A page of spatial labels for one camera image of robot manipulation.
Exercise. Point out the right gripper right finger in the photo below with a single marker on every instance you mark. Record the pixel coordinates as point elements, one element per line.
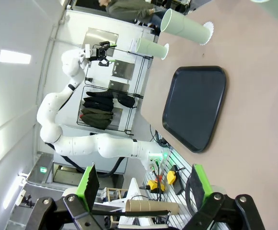
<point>201,189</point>

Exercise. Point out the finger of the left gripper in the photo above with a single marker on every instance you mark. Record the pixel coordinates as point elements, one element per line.
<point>107,44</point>
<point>106,63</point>

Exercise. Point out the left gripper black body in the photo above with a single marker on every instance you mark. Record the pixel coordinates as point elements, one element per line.
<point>99,54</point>

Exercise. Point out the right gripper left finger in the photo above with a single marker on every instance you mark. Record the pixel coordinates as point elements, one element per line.
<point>86,191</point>

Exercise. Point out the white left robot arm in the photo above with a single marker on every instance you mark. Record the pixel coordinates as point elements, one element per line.
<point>81,146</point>

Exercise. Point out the wooden crate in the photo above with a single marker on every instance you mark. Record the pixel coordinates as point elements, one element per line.
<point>115,194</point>

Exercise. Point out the yellow emergency stop box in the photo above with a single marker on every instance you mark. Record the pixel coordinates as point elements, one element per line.
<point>153,186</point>
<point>171,176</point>

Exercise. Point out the seated person in olive jacket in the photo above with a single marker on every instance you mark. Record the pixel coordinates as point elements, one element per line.
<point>129,10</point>

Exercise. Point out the black hanging bag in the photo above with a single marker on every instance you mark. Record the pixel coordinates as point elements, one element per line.
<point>127,100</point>

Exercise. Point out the black metal clothes rack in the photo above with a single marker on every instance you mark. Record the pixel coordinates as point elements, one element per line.
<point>139,91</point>

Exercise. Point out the green exit sign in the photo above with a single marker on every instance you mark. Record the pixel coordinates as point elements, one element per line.
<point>42,170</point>

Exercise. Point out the dark hanging jackets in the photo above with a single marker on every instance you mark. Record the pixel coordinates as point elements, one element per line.
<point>96,112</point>

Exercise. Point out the brown cardboard tube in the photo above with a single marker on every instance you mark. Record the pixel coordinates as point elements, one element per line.
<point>148,205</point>

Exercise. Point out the thin black rod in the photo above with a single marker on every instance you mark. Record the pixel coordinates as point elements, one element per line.
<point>141,213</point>

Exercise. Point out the black plastic serving tray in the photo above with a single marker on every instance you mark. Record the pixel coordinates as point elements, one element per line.
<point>194,107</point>

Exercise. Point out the rectangular ceiling light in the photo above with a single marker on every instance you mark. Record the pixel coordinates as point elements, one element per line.
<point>15,56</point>

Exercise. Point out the large metal wall plate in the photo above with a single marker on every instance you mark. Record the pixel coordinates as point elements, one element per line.
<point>103,39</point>

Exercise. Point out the small metal wall plate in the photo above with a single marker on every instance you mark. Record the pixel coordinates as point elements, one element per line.
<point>123,69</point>

